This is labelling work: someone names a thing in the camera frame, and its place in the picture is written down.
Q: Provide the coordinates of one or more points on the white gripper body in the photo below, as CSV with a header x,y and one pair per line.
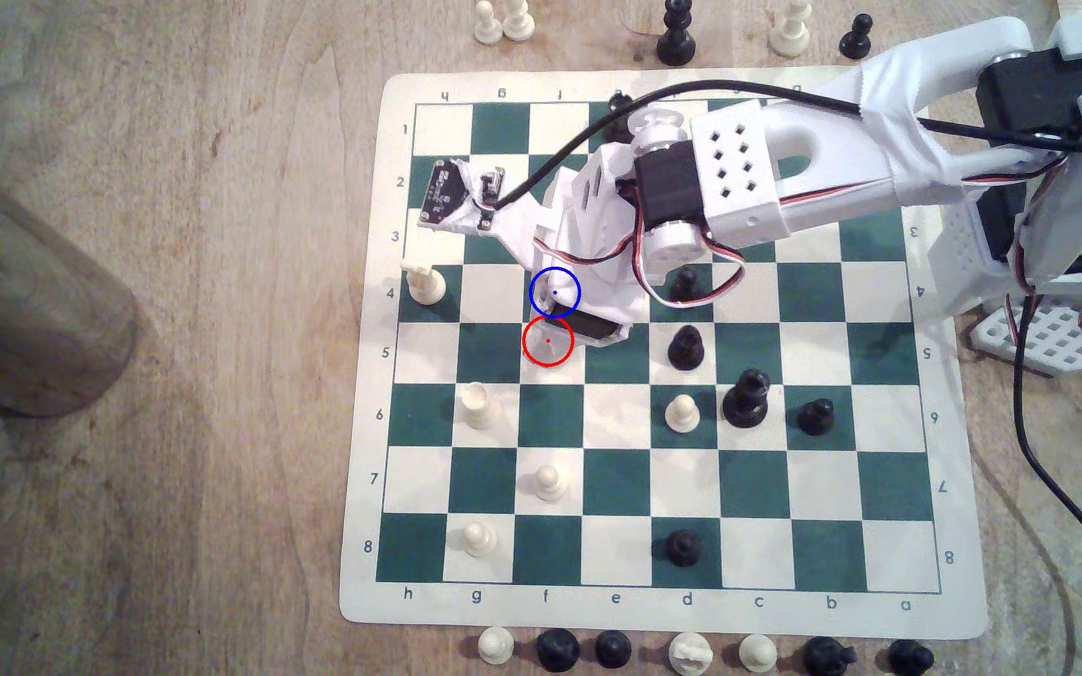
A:
x,y
588,327

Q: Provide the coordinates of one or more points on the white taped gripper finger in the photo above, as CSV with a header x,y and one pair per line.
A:
x,y
602,324
564,268

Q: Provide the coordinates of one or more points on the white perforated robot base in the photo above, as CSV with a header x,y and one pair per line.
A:
x,y
1048,338

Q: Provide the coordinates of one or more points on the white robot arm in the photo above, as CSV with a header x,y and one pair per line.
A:
x,y
879,150

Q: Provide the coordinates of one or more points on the tall black chess piece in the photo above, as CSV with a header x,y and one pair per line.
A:
x,y
675,42

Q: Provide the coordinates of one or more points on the tall white chess piece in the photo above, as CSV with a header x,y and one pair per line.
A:
x,y
789,36

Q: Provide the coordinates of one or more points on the green and white chess mat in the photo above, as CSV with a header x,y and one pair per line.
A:
x,y
616,601

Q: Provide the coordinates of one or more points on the black pawn d5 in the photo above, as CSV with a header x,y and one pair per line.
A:
x,y
687,349

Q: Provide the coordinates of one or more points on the tall black king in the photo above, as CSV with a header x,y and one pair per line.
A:
x,y
619,100

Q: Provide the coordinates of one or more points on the white pawn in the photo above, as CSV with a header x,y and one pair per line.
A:
x,y
757,653
479,540
495,645
550,484
487,28
684,415

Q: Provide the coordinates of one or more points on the white rook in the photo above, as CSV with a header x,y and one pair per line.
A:
x,y
482,408

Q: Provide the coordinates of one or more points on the black queen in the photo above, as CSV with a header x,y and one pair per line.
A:
x,y
746,402

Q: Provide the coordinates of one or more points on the black rook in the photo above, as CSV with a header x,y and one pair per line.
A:
x,y
557,651

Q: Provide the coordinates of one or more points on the white knight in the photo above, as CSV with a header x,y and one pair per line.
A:
x,y
691,655

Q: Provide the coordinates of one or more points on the black knight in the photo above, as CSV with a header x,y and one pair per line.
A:
x,y
826,657
909,657

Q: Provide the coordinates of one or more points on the wooden cylinder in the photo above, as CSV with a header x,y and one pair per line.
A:
x,y
24,300

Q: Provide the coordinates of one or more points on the small camera circuit board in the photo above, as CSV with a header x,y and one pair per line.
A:
x,y
452,195

